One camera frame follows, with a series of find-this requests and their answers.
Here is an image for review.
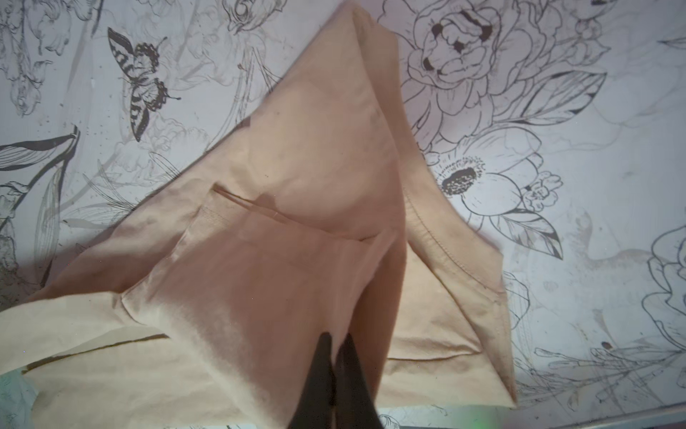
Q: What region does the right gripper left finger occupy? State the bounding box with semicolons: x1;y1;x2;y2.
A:
288;332;335;429

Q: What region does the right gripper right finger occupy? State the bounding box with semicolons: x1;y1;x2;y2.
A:
334;334;383;429

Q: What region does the beige t-shirt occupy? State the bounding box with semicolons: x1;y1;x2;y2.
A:
1;3;516;428

